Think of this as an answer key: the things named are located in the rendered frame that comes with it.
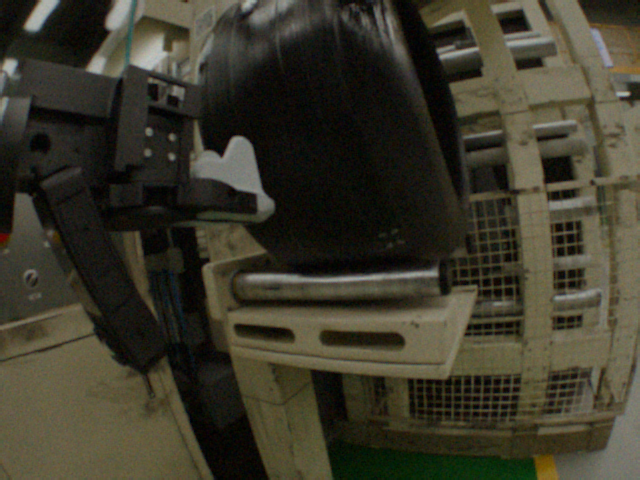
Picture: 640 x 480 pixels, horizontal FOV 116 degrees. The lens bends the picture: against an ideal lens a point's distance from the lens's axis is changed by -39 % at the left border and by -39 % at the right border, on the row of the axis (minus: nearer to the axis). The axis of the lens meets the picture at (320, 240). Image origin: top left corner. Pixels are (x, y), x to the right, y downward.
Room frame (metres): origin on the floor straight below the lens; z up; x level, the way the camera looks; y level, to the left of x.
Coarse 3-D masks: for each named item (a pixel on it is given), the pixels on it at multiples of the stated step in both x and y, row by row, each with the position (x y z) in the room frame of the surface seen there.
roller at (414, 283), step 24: (384, 264) 0.40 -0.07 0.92; (408, 264) 0.38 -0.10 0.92; (432, 264) 0.36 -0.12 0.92; (240, 288) 0.52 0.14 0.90; (264, 288) 0.49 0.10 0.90; (288, 288) 0.46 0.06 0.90; (312, 288) 0.44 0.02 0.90; (336, 288) 0.42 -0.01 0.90; (360, 288) 0.40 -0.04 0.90; (384, 288) 0.38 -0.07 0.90; (408, 288) 0.37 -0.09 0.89; (432, 288) 0.35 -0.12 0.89
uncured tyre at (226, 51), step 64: (256, 0) 0.33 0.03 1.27; (320, 0) 0.27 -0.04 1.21; (384, 0) 0.29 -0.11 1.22; (256, 64) 0.31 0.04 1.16; (320, 64) 0.27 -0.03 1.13; (384, 64) 0.27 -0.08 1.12; (256, 128) 0.33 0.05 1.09; (320, 128) 0.29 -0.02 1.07; (384, 128) 0.29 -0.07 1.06; (448, 128) 0.68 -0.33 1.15; (320, 192) 0.33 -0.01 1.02; (384, 192) 0.31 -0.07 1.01; (448, 192) 0.36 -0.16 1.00; (320, 256) 0.42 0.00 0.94; (384, 256) 0.39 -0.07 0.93; (448, 256) 0.46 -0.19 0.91
